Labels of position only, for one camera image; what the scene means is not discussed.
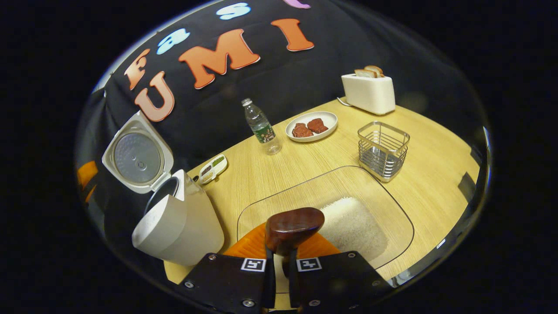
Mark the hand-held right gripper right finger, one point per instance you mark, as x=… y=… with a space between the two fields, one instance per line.
x=335 y=283

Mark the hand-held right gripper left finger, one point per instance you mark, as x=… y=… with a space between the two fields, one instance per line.
x=226 y=283

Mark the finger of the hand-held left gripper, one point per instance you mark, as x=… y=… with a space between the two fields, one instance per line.
x=87 y=173
x=91 y=193

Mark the white rice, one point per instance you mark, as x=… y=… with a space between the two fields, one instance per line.
x=353 y=226

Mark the white rice cooker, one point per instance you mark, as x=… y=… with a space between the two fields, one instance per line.
x=187 y=231

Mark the brown wooden spoon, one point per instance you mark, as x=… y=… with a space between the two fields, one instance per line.
x=292 y=226

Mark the clear glass tray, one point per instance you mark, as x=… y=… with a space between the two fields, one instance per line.
x=270 y=205

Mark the red meat piece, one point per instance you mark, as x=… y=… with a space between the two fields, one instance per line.
x=317 y=125
x=301 y=131

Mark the clear plastic water bottle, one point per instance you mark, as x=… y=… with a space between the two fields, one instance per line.
x=263 y=131

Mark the white oval plate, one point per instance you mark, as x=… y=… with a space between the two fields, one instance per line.
x=329 y=120

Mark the white toaster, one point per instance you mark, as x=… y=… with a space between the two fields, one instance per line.
x=370 y=93

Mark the black backdrop cloth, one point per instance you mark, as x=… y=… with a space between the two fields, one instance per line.
x=305 y=74

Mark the toasted bread slice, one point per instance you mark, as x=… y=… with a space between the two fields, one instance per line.
x=365 y=73
x=375 y=69

